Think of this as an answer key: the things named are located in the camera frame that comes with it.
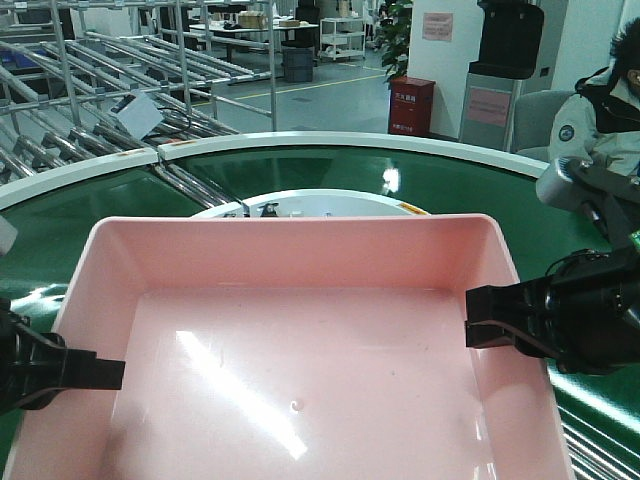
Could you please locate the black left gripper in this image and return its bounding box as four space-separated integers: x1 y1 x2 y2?
1 298 125 415

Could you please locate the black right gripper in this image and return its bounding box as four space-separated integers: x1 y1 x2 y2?
464 247 639 375

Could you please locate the pink plastic bin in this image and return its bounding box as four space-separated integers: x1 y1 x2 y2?
5 214 572 479

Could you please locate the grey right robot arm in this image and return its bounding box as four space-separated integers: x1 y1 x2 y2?
465 157 639 375

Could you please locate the green curved conveyor belt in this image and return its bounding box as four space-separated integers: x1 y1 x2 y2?
1 132 639 479

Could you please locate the person in light jacket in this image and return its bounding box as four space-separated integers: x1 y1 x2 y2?
548 17 640 177

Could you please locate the grey office chair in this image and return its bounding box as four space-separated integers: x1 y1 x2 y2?
510 90 574 163

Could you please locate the red fire extinguisher box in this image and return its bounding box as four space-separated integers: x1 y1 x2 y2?
388 76 436 138

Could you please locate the white box on rack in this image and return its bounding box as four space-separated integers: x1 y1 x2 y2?
108 90 164 140

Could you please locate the black grey kiosk stand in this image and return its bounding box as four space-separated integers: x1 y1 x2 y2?
459 1 544 150

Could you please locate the metal roller rack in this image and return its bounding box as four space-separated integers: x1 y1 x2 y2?
1 1 274 183

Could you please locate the green potted plant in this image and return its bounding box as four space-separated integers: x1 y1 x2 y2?
376 0 413 83

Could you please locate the white wire shelf cart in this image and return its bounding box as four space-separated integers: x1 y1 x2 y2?
319 17 365 62

